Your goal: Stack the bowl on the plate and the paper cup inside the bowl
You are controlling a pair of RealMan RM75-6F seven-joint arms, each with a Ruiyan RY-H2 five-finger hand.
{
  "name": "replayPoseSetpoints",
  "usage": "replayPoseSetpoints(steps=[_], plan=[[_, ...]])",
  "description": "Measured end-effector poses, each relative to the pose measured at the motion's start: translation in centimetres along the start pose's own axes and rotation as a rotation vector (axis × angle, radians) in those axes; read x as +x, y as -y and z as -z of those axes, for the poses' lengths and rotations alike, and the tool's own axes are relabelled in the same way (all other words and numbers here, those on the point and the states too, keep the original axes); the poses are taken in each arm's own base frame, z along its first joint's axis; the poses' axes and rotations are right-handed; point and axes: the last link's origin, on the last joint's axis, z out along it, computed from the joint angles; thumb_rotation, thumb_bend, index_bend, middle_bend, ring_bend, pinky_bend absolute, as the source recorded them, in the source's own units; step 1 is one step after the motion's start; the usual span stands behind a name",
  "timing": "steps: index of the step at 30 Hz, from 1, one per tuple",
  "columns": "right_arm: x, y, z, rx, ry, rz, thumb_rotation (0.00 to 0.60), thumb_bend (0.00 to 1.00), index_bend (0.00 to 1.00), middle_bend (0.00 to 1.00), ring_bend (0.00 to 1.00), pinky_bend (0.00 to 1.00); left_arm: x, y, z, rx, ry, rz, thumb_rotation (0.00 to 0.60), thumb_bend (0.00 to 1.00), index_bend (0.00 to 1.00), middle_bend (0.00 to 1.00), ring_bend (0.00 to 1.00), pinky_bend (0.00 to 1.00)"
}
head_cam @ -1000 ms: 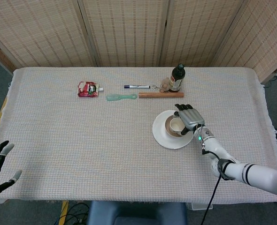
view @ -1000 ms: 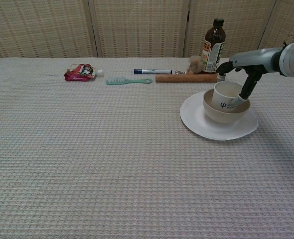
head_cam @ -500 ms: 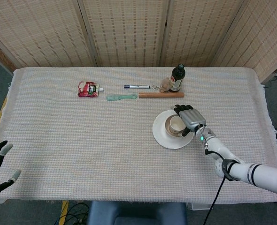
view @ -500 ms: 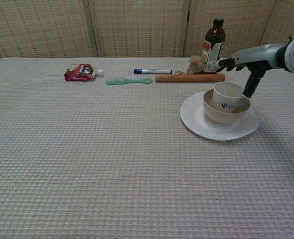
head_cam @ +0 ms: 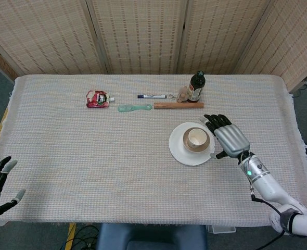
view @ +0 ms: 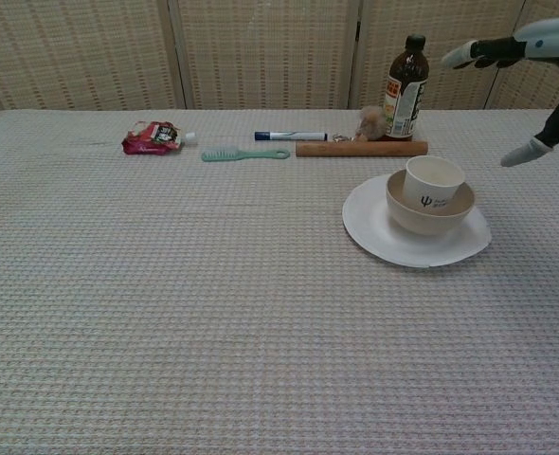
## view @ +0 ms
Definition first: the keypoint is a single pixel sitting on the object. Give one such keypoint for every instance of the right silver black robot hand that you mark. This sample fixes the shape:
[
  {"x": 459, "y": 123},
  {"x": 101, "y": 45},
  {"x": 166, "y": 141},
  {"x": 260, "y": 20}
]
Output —
[{"x": 549, "y": 40}]

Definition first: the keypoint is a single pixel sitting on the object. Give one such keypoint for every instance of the white paper cup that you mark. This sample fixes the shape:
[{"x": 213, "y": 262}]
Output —
[{"x": 431, "y": 189}]

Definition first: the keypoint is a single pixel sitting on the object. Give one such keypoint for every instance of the beige bowl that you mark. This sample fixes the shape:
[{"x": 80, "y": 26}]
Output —
[{"x": 426, "y": 223}]

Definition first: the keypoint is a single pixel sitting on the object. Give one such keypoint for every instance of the white paper plate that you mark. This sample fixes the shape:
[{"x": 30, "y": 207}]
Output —
[{"x": 369, "y": 232}]

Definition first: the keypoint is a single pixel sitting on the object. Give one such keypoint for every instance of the bamboo screen panel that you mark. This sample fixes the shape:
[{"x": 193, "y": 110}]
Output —
[
  {"x": 459, "y": 90},
  {"x": 265, "y": 52},
  {"x": 76, "y": 52},
  {"x": 526, "y": 90}
]

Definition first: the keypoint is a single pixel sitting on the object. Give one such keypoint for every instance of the dark brown bottle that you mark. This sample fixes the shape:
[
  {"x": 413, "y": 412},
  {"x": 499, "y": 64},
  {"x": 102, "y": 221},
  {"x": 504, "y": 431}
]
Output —
[{"x": 405, "y": 95}]

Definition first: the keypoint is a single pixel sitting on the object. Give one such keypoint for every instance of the wooden rolling pin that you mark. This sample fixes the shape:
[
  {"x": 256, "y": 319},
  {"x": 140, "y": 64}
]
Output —
[{"x": 360, "y": 149}]

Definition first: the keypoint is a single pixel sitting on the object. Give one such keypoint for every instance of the blue white marker pen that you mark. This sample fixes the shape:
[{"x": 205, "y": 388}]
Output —
[{"x": 289, "y": 136}]

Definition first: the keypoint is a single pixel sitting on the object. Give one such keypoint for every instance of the green plastic brush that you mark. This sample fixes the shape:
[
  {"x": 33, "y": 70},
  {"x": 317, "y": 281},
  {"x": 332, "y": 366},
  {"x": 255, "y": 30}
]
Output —
[{"x": 241, "y": 154}]

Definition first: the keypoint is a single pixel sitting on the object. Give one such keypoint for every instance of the red drink pouch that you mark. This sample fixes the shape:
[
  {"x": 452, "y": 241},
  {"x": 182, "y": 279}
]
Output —
[{"x": 151, "y": 140}]

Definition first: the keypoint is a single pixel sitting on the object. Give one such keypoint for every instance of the woven beige tablecloth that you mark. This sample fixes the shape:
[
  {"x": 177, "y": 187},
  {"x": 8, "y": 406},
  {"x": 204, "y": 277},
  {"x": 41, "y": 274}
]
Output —
[{"x": 166, "y": 284}]

